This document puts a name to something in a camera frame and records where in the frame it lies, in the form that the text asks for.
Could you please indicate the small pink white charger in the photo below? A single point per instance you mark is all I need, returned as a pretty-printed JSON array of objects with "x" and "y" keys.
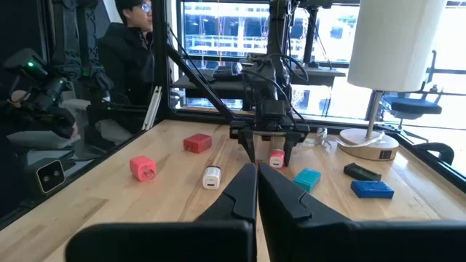
[{"x": 276, "y": 159}]

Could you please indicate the black background robot arm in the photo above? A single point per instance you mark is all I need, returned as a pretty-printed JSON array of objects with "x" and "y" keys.
[{"x": 43, "y": 94}]

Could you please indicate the pink two-port charger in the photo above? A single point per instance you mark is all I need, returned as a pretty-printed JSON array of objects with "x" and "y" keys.
[{"x": 142, "y": 168}]

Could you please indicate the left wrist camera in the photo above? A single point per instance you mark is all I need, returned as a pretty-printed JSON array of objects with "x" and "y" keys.
[{"x": 273, "y": 110}]

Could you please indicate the black office chair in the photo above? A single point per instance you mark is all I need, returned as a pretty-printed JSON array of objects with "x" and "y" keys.
[{"x": 413, "y": 105}]

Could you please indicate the black box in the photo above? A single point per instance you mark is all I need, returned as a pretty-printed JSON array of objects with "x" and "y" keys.
[{"x": 360, "y": 172}]

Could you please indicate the black table frame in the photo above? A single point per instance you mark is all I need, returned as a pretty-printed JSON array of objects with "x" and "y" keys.
[{"x": 162, "y": 72}]

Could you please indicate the blue box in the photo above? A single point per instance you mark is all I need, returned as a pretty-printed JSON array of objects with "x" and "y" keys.
[{"x": 372, "y": 189}]

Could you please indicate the white table lamp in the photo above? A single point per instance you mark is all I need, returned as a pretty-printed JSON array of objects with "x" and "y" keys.
[{"x": 393, "y": 43}]

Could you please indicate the teal box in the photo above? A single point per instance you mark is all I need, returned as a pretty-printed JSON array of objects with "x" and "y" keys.
[{"x": 307, "y": 179}]

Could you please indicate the large window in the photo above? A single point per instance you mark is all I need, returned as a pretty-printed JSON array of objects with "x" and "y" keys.
[{"x": 225, "y": 29}]

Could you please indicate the white plastic strip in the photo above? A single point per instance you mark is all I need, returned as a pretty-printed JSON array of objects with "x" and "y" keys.
[{"x": 152, "y": 109}]

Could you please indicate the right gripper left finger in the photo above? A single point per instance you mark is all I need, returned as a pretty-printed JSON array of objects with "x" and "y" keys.
[{"x": 225, "y": 240}]

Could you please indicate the white-faced depth camera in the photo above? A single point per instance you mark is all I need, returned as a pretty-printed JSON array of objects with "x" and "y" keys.
[{"x": 51, "y": 176}]

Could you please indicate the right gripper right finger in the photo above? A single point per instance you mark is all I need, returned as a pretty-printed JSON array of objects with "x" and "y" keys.
[{"x": 291, "y": 233}]

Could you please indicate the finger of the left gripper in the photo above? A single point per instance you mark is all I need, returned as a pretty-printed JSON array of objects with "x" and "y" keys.
[
  {"x": 249, "y": 143},
  {"x": 291, "y": 143}
]

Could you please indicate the dark red charger block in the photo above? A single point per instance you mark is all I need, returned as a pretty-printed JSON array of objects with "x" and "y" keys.
[{"x": 197, "y": 143}]

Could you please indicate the small white metal object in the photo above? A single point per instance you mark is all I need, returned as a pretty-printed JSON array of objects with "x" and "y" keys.
[{"x": 211, "y": 177}]

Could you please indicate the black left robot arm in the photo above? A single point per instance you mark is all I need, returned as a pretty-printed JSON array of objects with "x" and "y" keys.
[{"x": 278, "y": 29}]

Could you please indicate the person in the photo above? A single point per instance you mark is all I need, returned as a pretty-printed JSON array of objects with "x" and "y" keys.
[{"x": 125, "y": 54}]

